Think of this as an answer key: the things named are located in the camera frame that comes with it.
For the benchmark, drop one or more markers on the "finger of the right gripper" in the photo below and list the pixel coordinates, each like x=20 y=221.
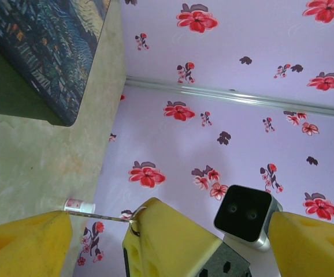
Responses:
x=167 y=239

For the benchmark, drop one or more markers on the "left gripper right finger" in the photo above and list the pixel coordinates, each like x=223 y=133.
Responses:
x=314 y=251

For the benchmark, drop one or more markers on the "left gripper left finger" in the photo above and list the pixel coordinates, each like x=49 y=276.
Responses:
x=19 y=248

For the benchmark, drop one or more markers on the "starry night painted box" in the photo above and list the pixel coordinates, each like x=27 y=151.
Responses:
x=40 y=57

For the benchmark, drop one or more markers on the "small white bottle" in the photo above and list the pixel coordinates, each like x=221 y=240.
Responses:
x=78 y=205

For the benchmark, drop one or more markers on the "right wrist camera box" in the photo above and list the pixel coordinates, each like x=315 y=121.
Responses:
x=242 y=213

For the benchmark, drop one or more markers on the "aluminium frame post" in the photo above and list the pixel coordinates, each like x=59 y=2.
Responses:
x=242 y=97

